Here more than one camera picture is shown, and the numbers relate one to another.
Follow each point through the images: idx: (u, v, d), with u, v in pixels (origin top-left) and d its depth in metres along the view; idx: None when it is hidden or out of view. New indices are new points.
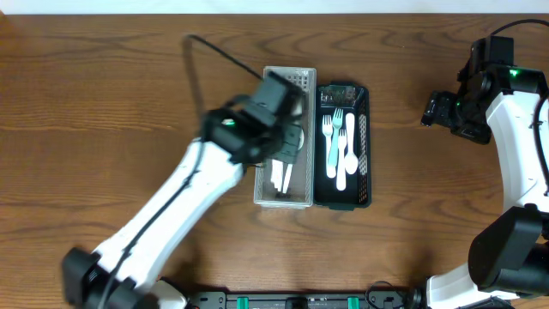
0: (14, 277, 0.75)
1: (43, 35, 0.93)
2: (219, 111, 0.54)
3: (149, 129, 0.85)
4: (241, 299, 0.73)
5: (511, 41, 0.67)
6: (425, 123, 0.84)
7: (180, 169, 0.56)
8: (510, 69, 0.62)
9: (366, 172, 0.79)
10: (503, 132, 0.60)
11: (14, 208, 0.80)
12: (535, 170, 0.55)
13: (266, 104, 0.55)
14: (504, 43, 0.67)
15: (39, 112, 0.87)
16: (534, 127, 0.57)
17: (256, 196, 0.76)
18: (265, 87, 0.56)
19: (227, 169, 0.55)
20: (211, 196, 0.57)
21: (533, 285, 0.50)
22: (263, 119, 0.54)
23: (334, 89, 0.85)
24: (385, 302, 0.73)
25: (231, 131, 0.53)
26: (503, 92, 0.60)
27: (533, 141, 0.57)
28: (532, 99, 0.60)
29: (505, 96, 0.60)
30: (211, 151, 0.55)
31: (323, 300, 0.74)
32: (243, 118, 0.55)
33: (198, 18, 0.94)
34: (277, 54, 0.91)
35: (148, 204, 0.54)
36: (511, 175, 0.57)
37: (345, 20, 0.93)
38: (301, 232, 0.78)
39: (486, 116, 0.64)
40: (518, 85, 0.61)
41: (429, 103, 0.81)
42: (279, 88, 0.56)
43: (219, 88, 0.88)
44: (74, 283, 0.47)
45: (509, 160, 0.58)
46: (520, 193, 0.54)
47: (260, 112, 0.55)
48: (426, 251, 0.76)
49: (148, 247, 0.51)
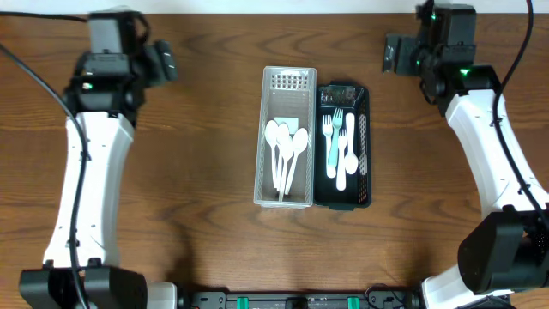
0: (14, 277, 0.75)
1: (43, 35, 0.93)
2: (72, 84, 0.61)
3: (149, 128, 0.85)
4: (241, 299, 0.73)
5: (473, 15, 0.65)
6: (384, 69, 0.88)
7: (72, 151, 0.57)
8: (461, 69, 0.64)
9: (366, 172, 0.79)
10: (467, 135, 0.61)
11: (15, 208, 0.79)
12: (506, 171, 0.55)
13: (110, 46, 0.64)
14: (466, 20, 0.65)
15: (39, 111, 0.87)
16: (495, 124, 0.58)
17: (256, 196, 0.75)
18: (98, 30, 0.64)
19: (112, 120, 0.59)
20: (118, 153, 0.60)
21: (527, 281, 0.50)
22: (119, 57, 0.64)
23: (334, 89, 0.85)
24: (385, 302, 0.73)
25: (95, 63, 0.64)
26: (458, 94, 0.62)
27: (497, 139, 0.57)
28: (487, 95, 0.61)
29: (461, 97, 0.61)
30: (85, 117, 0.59)
31: (323, 300, 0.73)
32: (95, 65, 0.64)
33: (199, 18, 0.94)
34: (277, 54, 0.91)
35: (63, 196, 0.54)
36: (484, 178, 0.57)
37: (345, 20, 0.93)
38: (301, 232, 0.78)
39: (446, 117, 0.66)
40: (471, 82, 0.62)
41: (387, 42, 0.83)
42: (106, 21, 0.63)
43: (218, 88, 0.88)
44: (39, 296, 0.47)
45: (479, 163, 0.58)
46: (495, 196, 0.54)
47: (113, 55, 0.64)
48: (426, 251, 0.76)
49: (87, 228, 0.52)
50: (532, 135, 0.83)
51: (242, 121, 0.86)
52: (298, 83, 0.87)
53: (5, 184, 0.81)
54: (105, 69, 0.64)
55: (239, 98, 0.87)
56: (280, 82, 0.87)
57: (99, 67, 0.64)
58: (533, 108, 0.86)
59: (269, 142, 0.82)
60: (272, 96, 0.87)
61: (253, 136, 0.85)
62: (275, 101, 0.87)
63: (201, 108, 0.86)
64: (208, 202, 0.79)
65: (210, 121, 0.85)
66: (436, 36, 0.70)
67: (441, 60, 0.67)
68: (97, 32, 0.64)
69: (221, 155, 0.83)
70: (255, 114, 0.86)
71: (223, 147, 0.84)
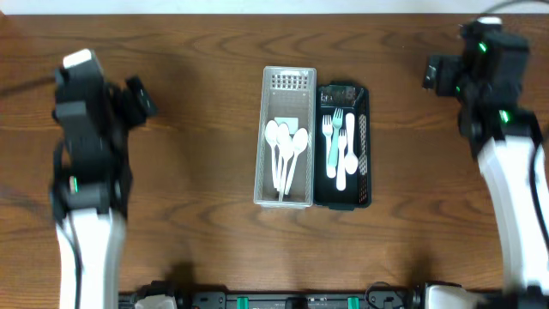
0: (14, 277, 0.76)
1: (43, 36, 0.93)
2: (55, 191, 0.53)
3: (149, 129, 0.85)
4: (241, 299, 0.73)
5: (527, 54, 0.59)
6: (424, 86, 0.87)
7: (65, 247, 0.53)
8: (502, 114, 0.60)
9: (366, 172, 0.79)
10: (497, 187, 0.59)
11: (15, 208, 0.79)
12: (538, 239, 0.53)
13: (87, 133, 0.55)
14: (518, 59, 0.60)
15: (40, 111, 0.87)
16: (530, 184, 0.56)
17: (256, 196, 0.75)
18: (67, 118, 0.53)
19: (103, 222, 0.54)
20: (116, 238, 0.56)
21: None
22: (99, 142, 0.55)
23: (334, 89, 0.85)
24: (385, 302, 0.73)
25: (75, 149, 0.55)
26: (495, 141, 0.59)
27: (531, 200, 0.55)
28: (524, 148, 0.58)
29: (497, 146, 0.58)
30: (75, 221, 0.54)
31: (323, 300, 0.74)
32: (73, 151, 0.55)
33: (199, 18, 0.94)
34: (277, 54, 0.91)
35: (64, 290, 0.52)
36: (510, 239, 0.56)
37: (345, 20, 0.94)
38: (301, 232, 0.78)
39: (480, 164, 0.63)
40: (510, 130, 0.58)
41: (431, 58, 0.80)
42: (76, 108, 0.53)
43: (218, 88, 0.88)
44: None
45: (509, 222, 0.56)
46: (521, 263, 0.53)
47: (91, 142, 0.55)
48: (426, 251, 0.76)
49: None
50: None
51: (242, 122, 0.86)
52: (298, 83, 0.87)
53: (5, 184, 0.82)
54: (88, 156, 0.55)
55: (239, 98, 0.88)
56: (280, 82, 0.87)
57: (80, 152, 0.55)
58: (533, 108, 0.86)
59: (269, 142, 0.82)
60: (273, 97, 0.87)
61: (253, 136, 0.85)
62: (275, 101, 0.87)
63: (201, 108, 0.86)
64: (208, 202, 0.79)
65: (211, 121, 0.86)
66: (485, 69, 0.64)
67: (483, 99, 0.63)
68: (65, 122, 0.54)
69: (221, 155, 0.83)
70: (255, 114, 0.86)
71: (223, 147, 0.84)
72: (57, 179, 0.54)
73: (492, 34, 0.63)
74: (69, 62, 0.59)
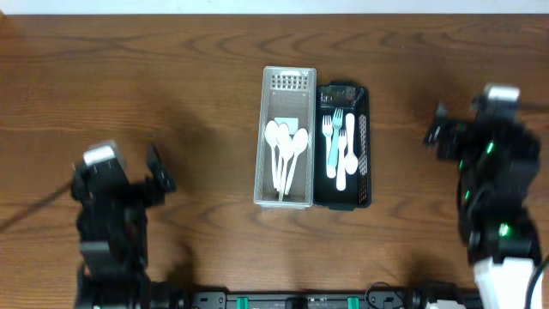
0: (14, 277, 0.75)
1: (43, 35, 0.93)
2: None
3: (149, 129, 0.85)
4: (241, 299, 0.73)
5: (533, 172, 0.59)
6: (423, 143, 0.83)
7: None
8: (502, 227, 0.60)
9: (366, 173, 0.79)
10: (490, 295, 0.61)
11: (15, 209, 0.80)
12: None
13: (105, 261, 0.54)
14: (524, 174, 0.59)
15: (40, 111, 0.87)
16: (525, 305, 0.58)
17: (256, 196, 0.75)
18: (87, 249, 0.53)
19: None
20: None
21: None
22: (118, 266, 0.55)
23: (334, 90, 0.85)
24: (385, 303, 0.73)
25: (95, 266, 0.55)
26: (494, 260, 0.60)
27: None
28: (524, 266, 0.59)
29: (503, 262, 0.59)
30: None
31: (323, 300, 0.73)
32: (98, 277, 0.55)
33: (199, 18, 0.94)
34: (277, 54, 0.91)
35: None
36: None
37: (345, 20, 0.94)
38: (301, 232, 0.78)
39: (477, 269, 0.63)
40: (510, 245, 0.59)
41: (437, 122, 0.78)
42: (100, 245, 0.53)
43: (218, 88, 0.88)
44: None
45: None
46: None
47: (111, 268, 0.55)
48: (426, 251, 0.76)
49: None
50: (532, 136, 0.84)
51: (242, 122, 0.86)
52: (298, 83, 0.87)
53: (5, 184, 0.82)
54: (110, 279, 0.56)
55: (239, 98, 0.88)
56: (280, 82, 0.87)
57: (104, 275, 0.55)
58: (533, 108, 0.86)
59: (269, 142, 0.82)
60: (272, 97, 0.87)
61: (253, 136, 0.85)
62: (275, 101, 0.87)
63: (201, 108, 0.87)
64: (208, 202, 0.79)
65: (211, 121, 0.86)
66: (489, 172, 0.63)
67: (484, 208, 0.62)
68: (87, 254, 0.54)
69: (221, 155, 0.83)
70: (255, 114, 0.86)
71: (223, 148, 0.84)
72: (84, 294, 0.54)
73: (504, 142, 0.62)
74: (89, 159, 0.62)
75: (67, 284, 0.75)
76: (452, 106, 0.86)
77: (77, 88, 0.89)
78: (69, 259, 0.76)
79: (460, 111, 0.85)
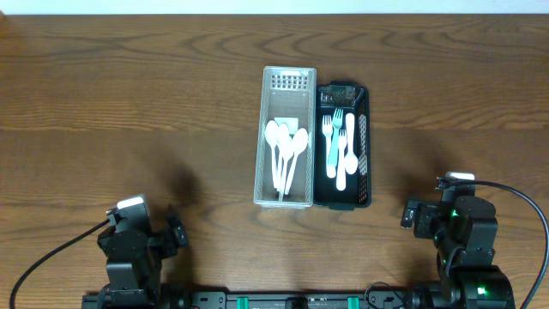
0: (15, 277, 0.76)
1: (43, 36, 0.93)
2: None
3: (149, 129, 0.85)
4: (241, 299, 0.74)
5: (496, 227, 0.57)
6: (402, 225, 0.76)
7: None
8: (479, 286, 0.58)
9: (366, 172, 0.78)
10: None
11: (14, 209, 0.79)
12: None
13: (126, 283, 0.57)
14: (488, 233, 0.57)
15: (40, 111, 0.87)
16: None
17: (256, 196, 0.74)
18: (113, 270, 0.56)
19: None
20: None
21: None
22: (137, 291, 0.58)
23: (334, 89, 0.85)
24: (385, 302, 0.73)
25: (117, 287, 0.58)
26: None
27: None
28: None
29: None
30: None
31: (323, 300, 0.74)
32: (116, 299, 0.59)
33: (199, 18, 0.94)
34: (277, 54, 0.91)
35: None
36: None
37: (344, 20, 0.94)
38: (301, 232, 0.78)
39: None
40: (490, 299, 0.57)
41: (407, 202, 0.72)
42: (123, 267, 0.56)
43: (218, 88, 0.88)
44: None
45: None
46: None
47: (130, 290, 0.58)
48: (425, 251, 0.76)
49: None
50: (531, 136, 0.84)
51: (242, 122, 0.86)
52: (298, 83, 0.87)
53: (5, 184, 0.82)
54: (129, 300, 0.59)
55: (239, 98, 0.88)
56: (280, 82, 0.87)
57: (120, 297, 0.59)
58: (532, 108, 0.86)
59: (269, 142, 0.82)
60: (272, 97, 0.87)
61: (253, 136, 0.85)
62: (275, 101, 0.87)
63: (201, 108, 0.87)
64: (208, 202, 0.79)
65: (211, 121, 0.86)
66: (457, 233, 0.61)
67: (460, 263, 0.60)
68: (111, 275, 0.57)
69: (221, 155, 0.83)
70: (255, 114, 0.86)
71: (223, 147, 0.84)
72: None
73: (466, 201, 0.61)
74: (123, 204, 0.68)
75: (68, 284, 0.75)
76: (452, 106, 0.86)
77: (77, 88, 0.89)
78: (69, 259, 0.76)
79: (459, 111, 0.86)
